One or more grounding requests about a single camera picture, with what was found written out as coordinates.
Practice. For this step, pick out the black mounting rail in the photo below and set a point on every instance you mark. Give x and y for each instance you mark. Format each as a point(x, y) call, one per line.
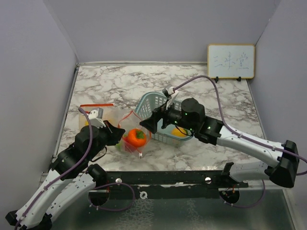
point(124, 185)

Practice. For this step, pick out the green lime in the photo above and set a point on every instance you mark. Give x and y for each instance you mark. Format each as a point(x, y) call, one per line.
point(119, 146)

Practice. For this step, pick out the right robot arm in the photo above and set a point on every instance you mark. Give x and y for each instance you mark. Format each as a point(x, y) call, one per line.
point(277, 162)

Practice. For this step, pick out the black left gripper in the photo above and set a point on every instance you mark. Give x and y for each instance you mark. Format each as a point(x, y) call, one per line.
point(115, 133)

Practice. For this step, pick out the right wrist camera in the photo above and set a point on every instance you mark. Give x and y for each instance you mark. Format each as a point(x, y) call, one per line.
point(171, 94)

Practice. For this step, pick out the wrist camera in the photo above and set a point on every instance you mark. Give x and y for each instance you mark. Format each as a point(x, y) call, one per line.
point(171, 94)
point(96, 117)

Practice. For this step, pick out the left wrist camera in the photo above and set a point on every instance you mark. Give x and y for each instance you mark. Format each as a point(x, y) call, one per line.
point(96, 117)

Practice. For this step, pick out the small whiteboard with stand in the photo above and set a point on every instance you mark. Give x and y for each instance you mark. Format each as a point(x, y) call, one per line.
point(231, 61)

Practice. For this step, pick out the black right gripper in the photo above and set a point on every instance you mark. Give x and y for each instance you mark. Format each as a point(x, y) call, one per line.
point(151, 123)

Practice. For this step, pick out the light blue plastic basket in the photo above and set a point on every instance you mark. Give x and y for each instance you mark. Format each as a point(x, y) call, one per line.
point(147, 103)

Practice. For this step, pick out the orange yellow peach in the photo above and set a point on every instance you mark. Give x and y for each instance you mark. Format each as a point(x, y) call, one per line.
point(179, 132)

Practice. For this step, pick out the clear zip top bag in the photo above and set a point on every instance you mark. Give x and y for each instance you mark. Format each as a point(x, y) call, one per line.
point(129, 121)
point(108, 114)

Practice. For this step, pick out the red apple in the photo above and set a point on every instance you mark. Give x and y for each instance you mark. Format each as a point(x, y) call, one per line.
point(127, 146)

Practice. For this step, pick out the orange tomato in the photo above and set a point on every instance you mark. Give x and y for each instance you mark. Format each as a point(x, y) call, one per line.
point(137, 137)

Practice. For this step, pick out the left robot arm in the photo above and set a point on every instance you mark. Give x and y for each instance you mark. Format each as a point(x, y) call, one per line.
point(69, 177)

